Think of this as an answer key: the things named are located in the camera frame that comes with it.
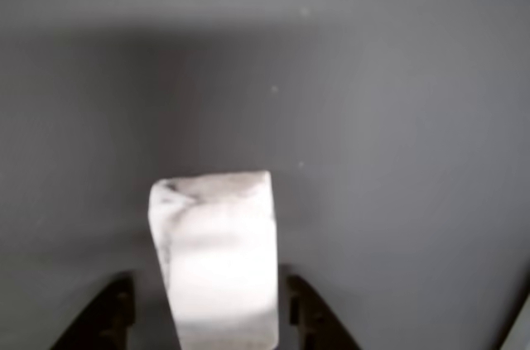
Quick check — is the grey table mat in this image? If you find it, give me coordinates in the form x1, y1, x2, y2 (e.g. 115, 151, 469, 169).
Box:
0, 0, 530, 350

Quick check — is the white block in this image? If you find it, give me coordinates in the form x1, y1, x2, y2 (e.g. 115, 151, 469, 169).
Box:
148, 170, 280, 350

